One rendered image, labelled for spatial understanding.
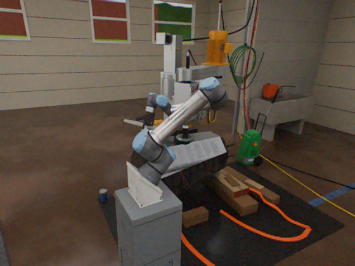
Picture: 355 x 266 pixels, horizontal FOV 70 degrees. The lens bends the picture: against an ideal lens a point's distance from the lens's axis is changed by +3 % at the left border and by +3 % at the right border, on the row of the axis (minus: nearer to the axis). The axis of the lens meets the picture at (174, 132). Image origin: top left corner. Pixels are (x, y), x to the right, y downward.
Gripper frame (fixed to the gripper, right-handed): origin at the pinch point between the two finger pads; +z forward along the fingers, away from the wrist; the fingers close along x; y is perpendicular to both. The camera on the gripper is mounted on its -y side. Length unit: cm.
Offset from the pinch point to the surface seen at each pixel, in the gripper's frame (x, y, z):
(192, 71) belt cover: 50, 27, -75
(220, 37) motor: 91, 49, -132
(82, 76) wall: 559, -339, -96
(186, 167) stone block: 65, 47, 29
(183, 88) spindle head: 56, 22, -56
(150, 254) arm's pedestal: -38, 34, 82
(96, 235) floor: 42, -30, 120
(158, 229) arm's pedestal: -41, 36, 62
